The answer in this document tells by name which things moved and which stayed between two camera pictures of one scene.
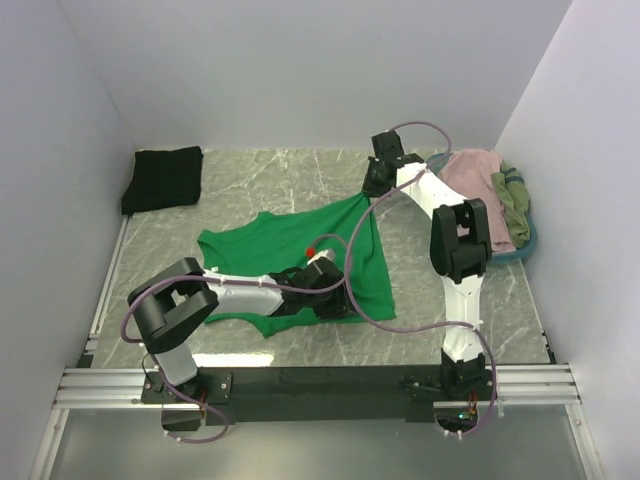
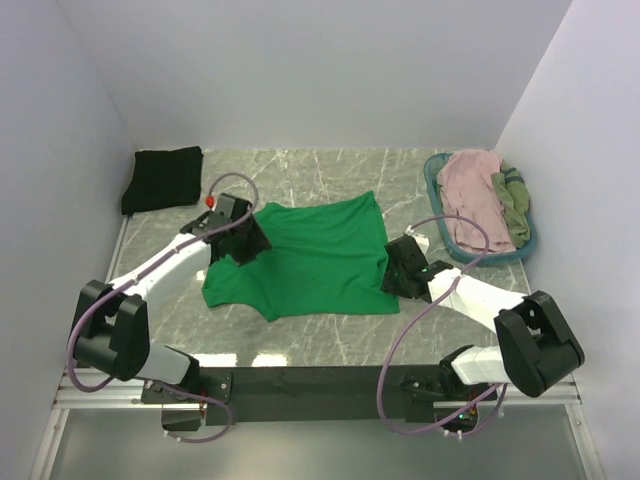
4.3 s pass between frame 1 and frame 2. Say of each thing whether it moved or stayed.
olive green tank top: stayed
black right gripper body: moved
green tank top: moved
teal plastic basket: stayed
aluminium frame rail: stayed
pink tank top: stayed
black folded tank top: stayed
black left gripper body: moved
